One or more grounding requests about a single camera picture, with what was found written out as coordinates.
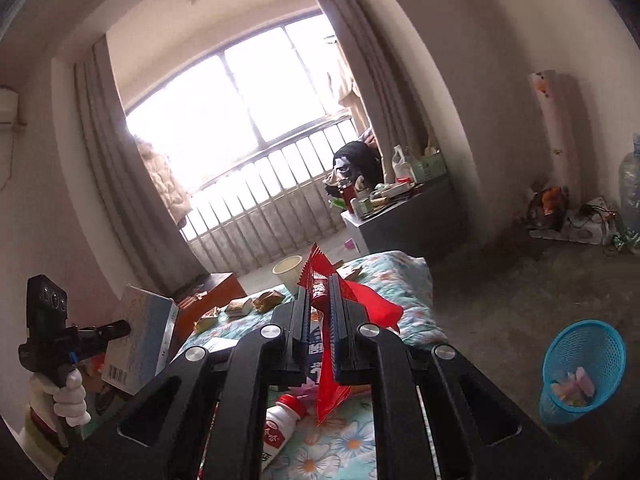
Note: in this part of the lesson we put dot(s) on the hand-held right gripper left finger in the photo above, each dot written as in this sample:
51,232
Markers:
295,330

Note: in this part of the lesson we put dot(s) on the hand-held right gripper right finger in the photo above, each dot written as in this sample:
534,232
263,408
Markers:
345,330

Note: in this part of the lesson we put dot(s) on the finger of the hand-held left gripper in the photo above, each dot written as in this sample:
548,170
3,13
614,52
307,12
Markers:
112,331

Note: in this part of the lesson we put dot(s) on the cardboard box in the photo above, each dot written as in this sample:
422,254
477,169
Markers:
140,335

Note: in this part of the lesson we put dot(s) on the red foil snack wrapper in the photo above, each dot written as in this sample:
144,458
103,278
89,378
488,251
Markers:
320,272

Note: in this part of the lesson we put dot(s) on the white bottle with red cap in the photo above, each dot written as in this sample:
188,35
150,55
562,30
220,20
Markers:
280,425

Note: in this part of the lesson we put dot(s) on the blue plastic basket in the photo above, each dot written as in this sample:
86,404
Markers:
552,407

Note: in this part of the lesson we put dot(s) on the pink white wrapper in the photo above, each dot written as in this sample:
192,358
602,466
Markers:
585,382

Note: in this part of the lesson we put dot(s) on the person's left forearm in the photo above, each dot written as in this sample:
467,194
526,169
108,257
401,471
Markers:
37,435

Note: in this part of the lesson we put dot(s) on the person's left hand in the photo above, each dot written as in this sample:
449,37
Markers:
70,400

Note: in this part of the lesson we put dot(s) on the brown bread packet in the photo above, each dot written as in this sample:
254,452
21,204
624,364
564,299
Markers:
267,300

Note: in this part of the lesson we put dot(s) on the paper cup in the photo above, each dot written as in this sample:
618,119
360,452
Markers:
287,272

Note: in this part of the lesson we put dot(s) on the flat snack packet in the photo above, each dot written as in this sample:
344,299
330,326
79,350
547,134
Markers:
352,272

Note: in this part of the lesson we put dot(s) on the pale snack packet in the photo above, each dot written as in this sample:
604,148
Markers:
239,306

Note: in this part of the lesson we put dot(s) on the floral blue blanket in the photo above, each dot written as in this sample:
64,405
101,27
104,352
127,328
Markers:
395,280

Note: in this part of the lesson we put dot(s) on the red-brown wooden nightstand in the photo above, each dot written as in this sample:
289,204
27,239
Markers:
220,290

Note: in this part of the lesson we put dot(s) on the pink cup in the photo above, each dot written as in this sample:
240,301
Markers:
350,245

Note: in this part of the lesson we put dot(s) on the yellowish snack packet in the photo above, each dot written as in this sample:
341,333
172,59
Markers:
207,320

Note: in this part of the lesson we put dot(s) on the grey cabinet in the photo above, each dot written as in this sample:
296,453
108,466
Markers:
400,230

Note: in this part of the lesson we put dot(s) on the white green box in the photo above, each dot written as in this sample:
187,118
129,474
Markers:
361,206

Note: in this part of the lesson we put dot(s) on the green plastic bag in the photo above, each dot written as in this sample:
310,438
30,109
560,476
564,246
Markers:
337,203

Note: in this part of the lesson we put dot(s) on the red thermos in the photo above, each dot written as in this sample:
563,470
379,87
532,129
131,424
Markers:
346,192

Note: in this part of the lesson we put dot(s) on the fluffy beige coat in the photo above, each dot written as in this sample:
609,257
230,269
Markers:
162,180

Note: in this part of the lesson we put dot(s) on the grey curtain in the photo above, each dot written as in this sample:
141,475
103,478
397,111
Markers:
360,35
115,170

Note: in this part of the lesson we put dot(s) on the black bag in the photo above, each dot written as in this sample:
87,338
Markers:
357,160

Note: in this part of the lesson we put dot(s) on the white detergent jug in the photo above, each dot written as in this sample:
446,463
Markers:
400,162

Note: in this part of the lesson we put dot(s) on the green storage basket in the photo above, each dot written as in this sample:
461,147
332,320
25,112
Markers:
429,167

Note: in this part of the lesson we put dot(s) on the metal window railing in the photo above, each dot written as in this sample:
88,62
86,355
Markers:
300,139

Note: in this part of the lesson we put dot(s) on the crumpled white tissue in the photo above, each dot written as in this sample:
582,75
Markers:
562,392

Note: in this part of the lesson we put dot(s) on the orange snack bag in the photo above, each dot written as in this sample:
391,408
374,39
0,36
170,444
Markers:
552,200

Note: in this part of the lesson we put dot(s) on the hanging beige cloth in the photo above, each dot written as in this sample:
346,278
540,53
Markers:
345,80

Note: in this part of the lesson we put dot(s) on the window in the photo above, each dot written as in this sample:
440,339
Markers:
235,85

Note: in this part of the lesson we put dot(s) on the patterned wallpaper roll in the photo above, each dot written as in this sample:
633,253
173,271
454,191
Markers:
550,130

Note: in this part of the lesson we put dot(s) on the green foil wrapper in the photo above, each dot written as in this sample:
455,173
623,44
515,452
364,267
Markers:
625,241

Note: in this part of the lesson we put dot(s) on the clear water jug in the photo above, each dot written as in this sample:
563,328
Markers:
631,180

